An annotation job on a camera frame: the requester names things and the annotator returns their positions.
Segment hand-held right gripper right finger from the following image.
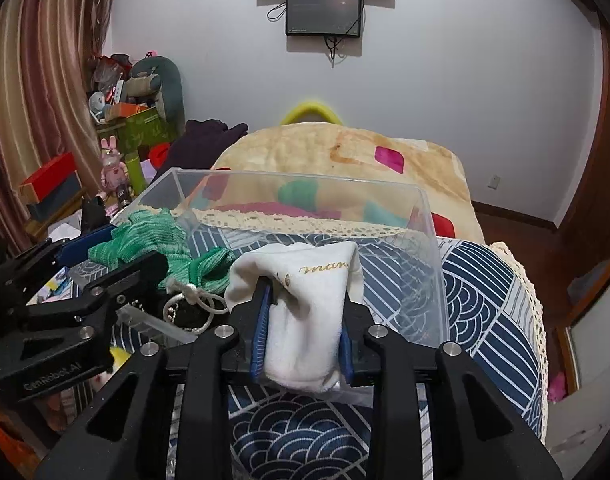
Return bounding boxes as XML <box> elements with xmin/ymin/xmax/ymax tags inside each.
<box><xmin>338</xmin><ymin>300</ymin><xmax>564</xmax><ymax>480</ymax></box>

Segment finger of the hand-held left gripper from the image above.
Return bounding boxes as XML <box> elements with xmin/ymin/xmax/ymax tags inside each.
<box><xmin>15</xmin><ymin>251</ymin><xmax>170</xmax><ymax>332</ymax></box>
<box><xmin>0</xmin><ymin>224</ymin><xmax>118</xmax><ymax>281</ymax></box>

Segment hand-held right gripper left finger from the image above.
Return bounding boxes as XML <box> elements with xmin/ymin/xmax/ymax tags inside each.
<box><xmin>35</xmin><ymin>280</ymin><xmax>277</xmax><ymax>480</ymax></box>

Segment light green knitted cloth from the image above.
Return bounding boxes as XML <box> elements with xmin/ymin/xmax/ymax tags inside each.
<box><xmin>88</xmin><ymin>208</ymin><xmax>206</xmax><ymax>292</ymax></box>

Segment white cloth with gold print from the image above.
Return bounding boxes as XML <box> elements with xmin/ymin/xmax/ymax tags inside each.
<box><xmin>225</xmin><ymin>241</ymin><xmax>364</xmax><ymax>394</ymax></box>

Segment clear plastic box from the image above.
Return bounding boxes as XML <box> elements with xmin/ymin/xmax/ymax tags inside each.
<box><xmin>67</xmin><ymin>167</ymin><xmax>452</xmax><ymax>397</ymax></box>

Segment grey-blue flat box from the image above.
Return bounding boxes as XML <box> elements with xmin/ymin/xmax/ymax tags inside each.
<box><xmin>27</xmin><ymin>174</ymin><xmax>84</xmax><ymax>222</ymax></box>

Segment pink rabbit toy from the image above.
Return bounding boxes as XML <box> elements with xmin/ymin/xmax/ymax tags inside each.
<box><xmin>99</xmin><ymin>136</ymin><xmax>132</xmax><ymax>192</ymax></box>

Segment red flat box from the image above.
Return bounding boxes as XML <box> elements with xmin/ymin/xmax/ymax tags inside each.
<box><xmin>18</xmin><ymin>152</ymin><xmax>78</xmax><ymax>202</ymax></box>

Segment dark green cloth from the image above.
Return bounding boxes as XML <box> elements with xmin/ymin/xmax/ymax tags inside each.
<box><xmin>187</xmin><ymin>247</ymin><xmax>238</xmax><ymax>294</ymax></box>

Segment green bottle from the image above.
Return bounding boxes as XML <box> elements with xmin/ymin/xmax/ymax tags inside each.
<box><xmin>125</xmin><ymin>155</ymin><xmax>146</xmax><ymax>197</ymax></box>

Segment green cardboard box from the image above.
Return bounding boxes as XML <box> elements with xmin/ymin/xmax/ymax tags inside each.
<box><xmin>97</xmin><ymin>107</ymin><xmax>180</xmax><ymax>155</ymax></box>

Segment orange box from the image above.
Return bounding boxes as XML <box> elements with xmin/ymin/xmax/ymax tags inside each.
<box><xmin>105</xmin><ymin>102</ymin><xmax>152</xmax><ymax>122</ymax></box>

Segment blue wave-patterned bedspread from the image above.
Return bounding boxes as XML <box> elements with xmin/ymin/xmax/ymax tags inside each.
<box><xmin>107</xmin><ymin>212</ymin><xmax>550</xmax><ymax>480</ymax></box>

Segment dark purple garment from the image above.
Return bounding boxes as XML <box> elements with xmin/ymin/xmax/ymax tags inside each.
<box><xmin>169</xmin><ymin>119</ymin><xmax>250</xmax><ymax>172</ymax></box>

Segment striped pink curtain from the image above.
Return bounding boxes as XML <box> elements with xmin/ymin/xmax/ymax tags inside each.
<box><xmin>0</xmin><ymin>0</ymin><xmax>132</xmax><ymax>243</ymax></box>

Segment beige patterned fleece blanket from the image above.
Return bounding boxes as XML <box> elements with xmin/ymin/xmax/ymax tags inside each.
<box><xmin>209</xmin><ymin>124</ymin><xmax>486</xmax><ymax>245</ymax></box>

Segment pink item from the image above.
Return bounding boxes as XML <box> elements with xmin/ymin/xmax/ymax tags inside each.
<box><xmin>547</xmin><ymin>370</ymin><xmax>568</xmax><ymax>404</ymax></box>

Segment yellow curved object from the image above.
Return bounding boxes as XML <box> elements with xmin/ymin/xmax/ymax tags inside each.
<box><xmin>280</xmin><ymin>100</ymin><xmax>344</xmax><ymax>126</ymax></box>

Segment white cord rings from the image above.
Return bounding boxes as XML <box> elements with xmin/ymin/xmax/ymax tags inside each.
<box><xmin>160</xmin><ymin>280</ymin><xmax>232</xmax><ymax>335</ymax></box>

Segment small black wall monitor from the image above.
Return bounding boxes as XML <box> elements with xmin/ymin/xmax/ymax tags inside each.
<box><xmin>285</xmin><ymin>0</ymin><xmax>364</xmax><ymax>38</ymax></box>

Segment brown wooden door frame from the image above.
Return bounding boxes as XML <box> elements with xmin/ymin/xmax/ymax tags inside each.
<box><xmin>535</xmin><ymin>0</ymin><xmax>610</xmax><ymax>283</ymax></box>

